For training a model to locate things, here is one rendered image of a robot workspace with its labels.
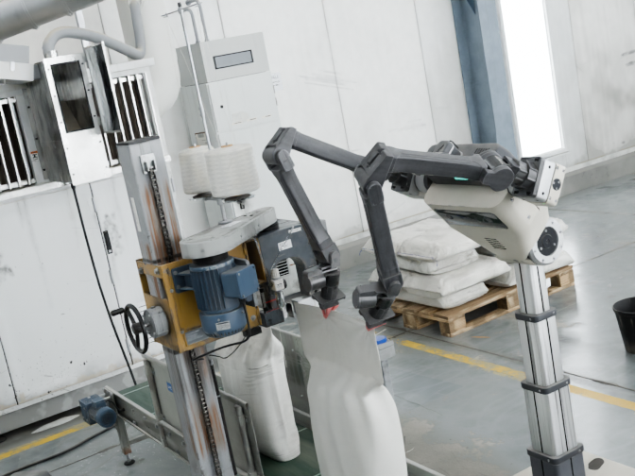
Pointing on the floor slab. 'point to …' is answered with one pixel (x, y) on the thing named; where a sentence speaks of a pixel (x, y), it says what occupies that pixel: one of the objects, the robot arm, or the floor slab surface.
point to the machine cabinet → (69, 263)
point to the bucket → (626, 321)
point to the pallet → (412, 318)
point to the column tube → (197, 445)
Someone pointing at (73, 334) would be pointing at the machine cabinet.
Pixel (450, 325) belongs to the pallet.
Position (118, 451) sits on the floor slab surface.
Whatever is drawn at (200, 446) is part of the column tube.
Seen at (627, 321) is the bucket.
